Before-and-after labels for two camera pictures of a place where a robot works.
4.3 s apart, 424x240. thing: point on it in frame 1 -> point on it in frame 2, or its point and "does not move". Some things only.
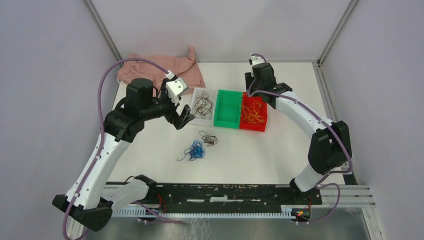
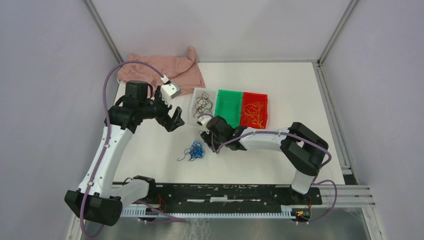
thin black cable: [202, 106] does not move
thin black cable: [203, 105] does not move
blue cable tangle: [196, 151] does not move
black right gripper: [249, 79] -> [208, 138]
